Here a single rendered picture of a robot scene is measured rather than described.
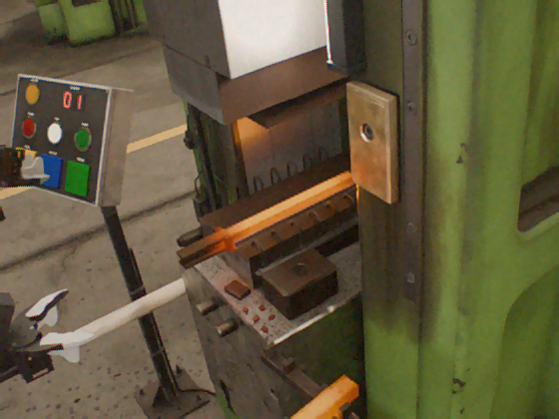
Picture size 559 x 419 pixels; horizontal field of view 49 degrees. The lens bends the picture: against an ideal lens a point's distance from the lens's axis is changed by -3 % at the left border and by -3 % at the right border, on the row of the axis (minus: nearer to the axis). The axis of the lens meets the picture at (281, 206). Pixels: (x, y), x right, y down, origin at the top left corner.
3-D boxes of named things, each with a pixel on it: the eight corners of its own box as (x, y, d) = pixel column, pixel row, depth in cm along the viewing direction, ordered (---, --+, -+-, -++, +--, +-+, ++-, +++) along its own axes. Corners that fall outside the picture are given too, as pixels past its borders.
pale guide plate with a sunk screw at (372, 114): (389, 205, 94) (386, 101, 84) (350, 182, 100) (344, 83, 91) (399, 200, 95) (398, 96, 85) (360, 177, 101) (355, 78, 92)
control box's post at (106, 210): (169, 404, 215) (77, 127, 155) (164, 397, 218) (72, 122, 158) (178, 399, 217) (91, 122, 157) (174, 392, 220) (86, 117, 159)
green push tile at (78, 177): (85, 197, 147) (89, 166, 145) (64, 191, 150) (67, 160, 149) (91, 197, 148) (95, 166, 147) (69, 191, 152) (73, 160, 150)
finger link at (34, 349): (70, 336, 107) (24, 338, 107) (67, 329, 106) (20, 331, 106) (62, 357, 103) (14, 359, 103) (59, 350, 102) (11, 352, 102)
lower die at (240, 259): (254, 288, 123) (248, 254, 118) (205, 242, 137) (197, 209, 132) (411, 204, 140) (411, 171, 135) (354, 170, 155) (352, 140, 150)
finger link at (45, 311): (63, 305, 120) (34, 339, 113) (53, 282, 117) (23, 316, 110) (76, 308, 119) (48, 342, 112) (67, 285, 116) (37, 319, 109)
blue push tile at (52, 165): (57, 189, 151) (60, 158, 150) (37, 184, 154) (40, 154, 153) (63, 189, 152) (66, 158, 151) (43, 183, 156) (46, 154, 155)
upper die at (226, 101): (224, 126, 103) (215, 72, 98) (171, 92, 117) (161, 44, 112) (411, 52, 120) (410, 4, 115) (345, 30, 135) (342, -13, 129)
